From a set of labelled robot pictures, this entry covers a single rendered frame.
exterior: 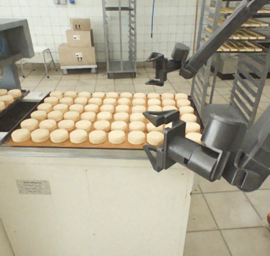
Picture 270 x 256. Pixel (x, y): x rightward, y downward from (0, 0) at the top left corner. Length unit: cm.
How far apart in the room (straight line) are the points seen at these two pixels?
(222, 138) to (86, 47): 391
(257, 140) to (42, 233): 84
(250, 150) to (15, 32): 103
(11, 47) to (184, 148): 95
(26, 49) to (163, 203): 87
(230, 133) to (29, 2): 454
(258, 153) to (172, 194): 40
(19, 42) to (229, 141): 99
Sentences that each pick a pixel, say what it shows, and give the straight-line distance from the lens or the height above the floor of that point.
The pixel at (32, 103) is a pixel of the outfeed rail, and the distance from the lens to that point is 108.
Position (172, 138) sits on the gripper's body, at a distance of 51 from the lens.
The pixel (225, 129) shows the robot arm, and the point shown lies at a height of 107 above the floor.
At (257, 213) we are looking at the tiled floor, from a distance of 187.
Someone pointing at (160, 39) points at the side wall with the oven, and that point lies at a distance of 477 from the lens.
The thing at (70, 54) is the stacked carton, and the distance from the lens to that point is 429.
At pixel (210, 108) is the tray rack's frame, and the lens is 277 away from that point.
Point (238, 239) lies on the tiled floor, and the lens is 169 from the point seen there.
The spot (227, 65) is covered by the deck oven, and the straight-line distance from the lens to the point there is 417.
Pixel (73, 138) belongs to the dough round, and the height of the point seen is 92.
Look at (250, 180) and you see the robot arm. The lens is 50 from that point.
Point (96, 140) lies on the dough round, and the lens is 69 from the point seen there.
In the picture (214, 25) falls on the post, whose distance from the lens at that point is 201.
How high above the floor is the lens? 129
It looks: 29 degrees down
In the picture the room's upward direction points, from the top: straight up
